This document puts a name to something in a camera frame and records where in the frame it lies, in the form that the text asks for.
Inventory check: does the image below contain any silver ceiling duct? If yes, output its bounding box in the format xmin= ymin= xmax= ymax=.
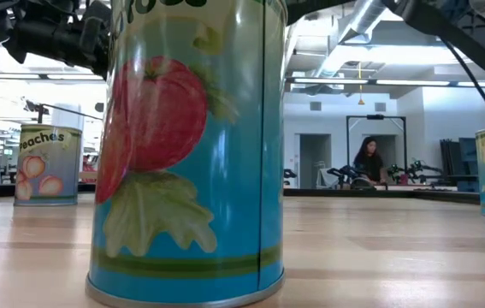
xmin=314 ymin=0 xmax=399 ymax=78

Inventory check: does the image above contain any black rectangular frame stand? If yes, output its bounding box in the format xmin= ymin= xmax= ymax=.
xmin=346 ymin=114 xmax=408 ymax=172

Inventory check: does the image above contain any person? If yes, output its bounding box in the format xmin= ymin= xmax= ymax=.
xmin=352 ymin=135 xmax=387 ymax=189

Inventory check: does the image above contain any black boom pole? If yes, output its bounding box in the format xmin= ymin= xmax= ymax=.
xmin=23 ymin=100 xmax=104 ymax=125

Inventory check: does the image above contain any dark blue cabinet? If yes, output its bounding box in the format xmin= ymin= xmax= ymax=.
xmin=438 ymin=137 xmax=481 ymax=193

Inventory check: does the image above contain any yellow hanging cord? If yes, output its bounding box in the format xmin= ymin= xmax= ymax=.
xmin=357 ymin=62 xmax=366 ymax=107

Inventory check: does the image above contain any long ceiling light fixture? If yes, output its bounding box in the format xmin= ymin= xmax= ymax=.
xmin=287 ymin=77 xmax=370 ymax=86

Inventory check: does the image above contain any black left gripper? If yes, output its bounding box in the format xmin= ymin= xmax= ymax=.
xmin=80 ymin=2 xmax=113 ymax=80

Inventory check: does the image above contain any peaches label tin can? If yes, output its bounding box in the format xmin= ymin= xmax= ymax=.
xmin=13 ymin=123 xmax=84 ymax=208

